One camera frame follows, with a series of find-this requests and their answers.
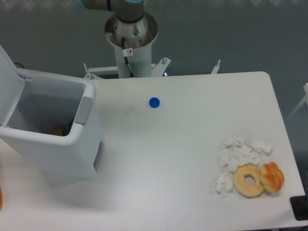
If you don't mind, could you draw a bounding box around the white trash can lid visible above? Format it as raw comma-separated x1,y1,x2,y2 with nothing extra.
0,46,25,126

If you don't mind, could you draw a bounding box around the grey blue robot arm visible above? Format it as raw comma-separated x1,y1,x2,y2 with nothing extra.
77,0,144,24

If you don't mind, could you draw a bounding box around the blue bottle cap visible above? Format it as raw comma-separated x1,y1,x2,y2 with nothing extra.
149,97,160,108

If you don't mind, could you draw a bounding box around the white bottle cap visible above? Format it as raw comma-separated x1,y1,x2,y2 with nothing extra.
125,107,138,118

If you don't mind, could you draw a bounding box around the orange trash inside can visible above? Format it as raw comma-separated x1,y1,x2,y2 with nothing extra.
51,127,63,136

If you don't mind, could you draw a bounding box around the white trash can body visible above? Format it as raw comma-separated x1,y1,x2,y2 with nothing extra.
0,68,102,178

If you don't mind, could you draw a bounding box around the large crumpled white tissue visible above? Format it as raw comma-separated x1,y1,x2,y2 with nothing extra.
219,136,260,173

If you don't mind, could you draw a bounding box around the small crumpled white tissue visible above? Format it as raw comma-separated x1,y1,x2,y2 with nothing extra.
215,172,233,198

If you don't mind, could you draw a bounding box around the crumpled white tissue right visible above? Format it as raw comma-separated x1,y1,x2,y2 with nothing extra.
251,141,274,154

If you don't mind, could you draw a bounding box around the orange glazed bread roll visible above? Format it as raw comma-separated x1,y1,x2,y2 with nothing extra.
259,162,284,193

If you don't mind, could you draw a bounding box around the black device at edge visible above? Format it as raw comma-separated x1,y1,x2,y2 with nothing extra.
290,195,308,221

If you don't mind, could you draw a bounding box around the orange object at edge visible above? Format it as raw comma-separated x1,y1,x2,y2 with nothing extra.
0,180,3,210

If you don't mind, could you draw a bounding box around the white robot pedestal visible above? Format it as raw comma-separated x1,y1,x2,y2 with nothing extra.
84,13,171,79

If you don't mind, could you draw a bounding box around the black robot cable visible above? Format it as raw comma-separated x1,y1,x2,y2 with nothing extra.
121,36,135,78

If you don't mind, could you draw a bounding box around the ring donut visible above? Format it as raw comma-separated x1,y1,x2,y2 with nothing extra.
232,164,264,198

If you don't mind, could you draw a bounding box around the white frame at right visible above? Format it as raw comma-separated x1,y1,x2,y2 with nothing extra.
286,83,308,126

